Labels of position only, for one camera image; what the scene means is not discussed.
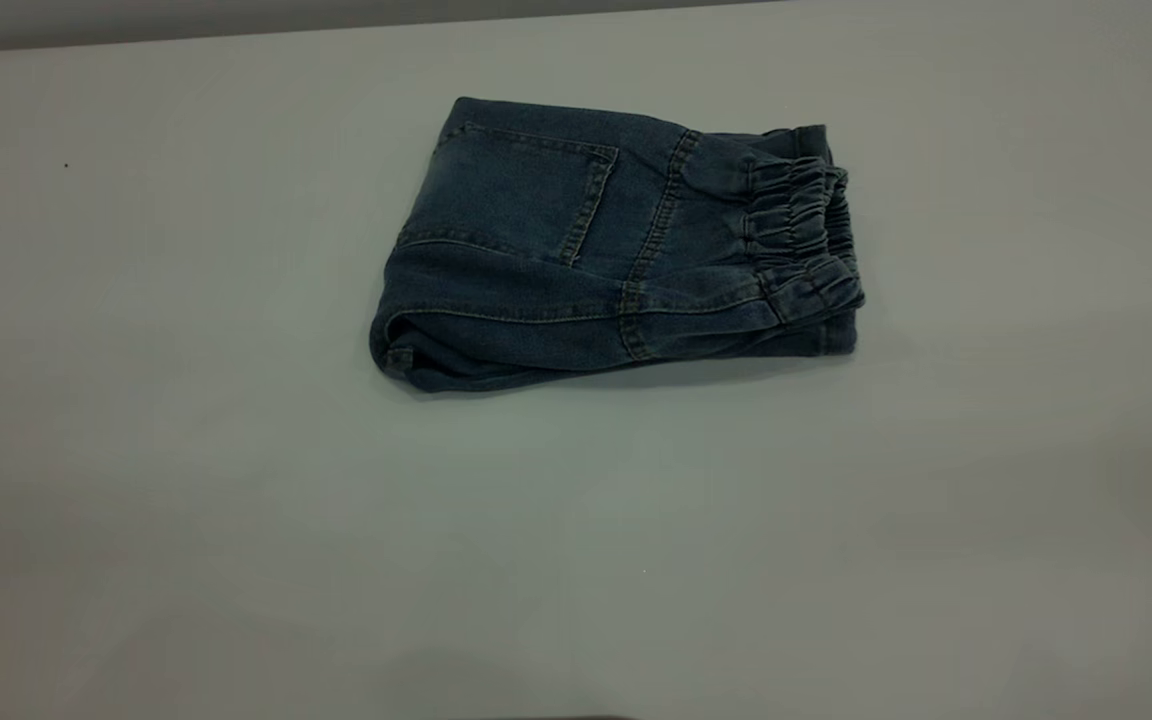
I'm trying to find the blue denim jeans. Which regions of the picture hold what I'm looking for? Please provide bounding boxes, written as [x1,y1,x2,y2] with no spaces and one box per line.
[369,95,867,394]

